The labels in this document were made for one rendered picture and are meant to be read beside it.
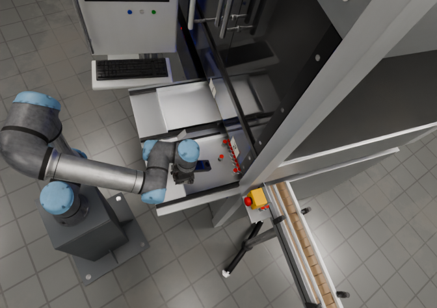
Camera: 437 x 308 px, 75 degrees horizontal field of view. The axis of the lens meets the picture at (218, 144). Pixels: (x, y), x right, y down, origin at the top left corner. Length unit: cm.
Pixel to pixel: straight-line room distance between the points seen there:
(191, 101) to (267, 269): 136
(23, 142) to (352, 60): 81
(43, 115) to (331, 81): 76
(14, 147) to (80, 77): 201
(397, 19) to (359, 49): 8
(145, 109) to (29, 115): 72
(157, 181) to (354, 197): 208
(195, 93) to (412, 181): 228
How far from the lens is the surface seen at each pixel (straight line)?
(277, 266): 232
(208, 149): 143
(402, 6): 56
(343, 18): 65
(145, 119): 150
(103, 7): 165
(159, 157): 97
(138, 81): 174
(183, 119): 150
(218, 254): 221
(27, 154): 90
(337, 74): 66
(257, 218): 138
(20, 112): 94
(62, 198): 126
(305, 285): 136
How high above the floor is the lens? 217
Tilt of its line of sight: 62 degrees down
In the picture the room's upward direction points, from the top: 21 degrees clockwise
